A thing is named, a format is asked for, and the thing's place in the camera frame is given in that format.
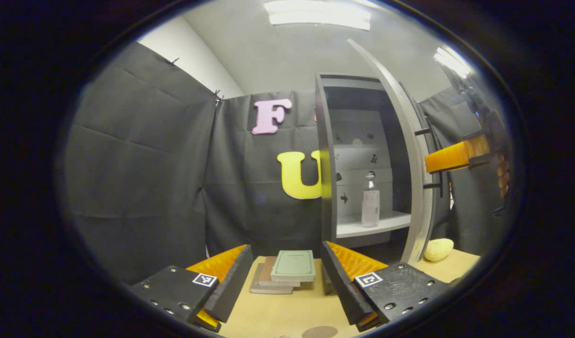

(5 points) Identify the yellow bread bun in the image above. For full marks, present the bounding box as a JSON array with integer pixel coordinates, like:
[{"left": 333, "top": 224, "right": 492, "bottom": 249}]
[{"left": 423, "top": 238, "right": 455, "bottom": 262}]

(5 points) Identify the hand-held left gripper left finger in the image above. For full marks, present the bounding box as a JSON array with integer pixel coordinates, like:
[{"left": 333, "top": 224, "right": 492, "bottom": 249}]
[{"left": 129, "top": 244, "right": 254, "bottom": 333}]

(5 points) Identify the clear plastic bottle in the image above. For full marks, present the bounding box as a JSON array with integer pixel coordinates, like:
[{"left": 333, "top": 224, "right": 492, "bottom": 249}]
[{"left": 361, "top": 171, "right": 381, "bottom": 229}]

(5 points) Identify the dark grey cabinet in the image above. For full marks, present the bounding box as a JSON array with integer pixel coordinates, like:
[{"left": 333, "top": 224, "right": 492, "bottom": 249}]
[{"left": 314, "top": 73, "right": 441, "bottom": 263}]

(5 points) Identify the small ceiling light panel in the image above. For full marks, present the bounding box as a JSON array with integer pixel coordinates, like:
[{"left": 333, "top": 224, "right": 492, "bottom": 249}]
[{"left": 433, "top": 46, "right": 472, "bottom": 80}]

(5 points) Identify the brown round coaster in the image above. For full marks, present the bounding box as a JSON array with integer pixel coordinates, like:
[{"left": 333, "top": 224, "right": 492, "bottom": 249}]
[{"left": 301, "top": 325, "right": 339, "bottom": 338}]

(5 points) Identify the green notebook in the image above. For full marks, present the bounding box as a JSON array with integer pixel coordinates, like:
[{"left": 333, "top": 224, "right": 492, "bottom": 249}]
[{"left": 270, "top": 249, "right": 317, "bottom": 283}]

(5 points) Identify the large ceiling light panel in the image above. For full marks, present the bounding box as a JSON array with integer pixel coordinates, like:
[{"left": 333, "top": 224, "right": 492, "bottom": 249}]
[{"left": 264, "top": 0, "right": 372, "bottom": 31}]

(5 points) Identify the black backdrop cloth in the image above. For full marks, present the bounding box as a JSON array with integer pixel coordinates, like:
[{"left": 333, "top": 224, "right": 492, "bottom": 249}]
[{"left": 63, "top": 41, "right": 511, "bottom": 284}]

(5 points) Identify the brown book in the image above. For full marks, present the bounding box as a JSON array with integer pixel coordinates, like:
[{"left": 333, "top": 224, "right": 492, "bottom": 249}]
[{"left": 258, "top": 256, "right": 301, "bottom": 288}]

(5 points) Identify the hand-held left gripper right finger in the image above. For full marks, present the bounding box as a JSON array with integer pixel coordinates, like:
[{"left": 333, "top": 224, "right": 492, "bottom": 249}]
[{"left": 320, "top": 241, "right": 451, "bottom": 332}]

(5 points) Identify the black cabinet door handle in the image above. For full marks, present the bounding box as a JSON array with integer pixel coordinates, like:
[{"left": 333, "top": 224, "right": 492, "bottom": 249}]
[{"left": 413, "top": 126, "right": 444, "bottom": 199}]

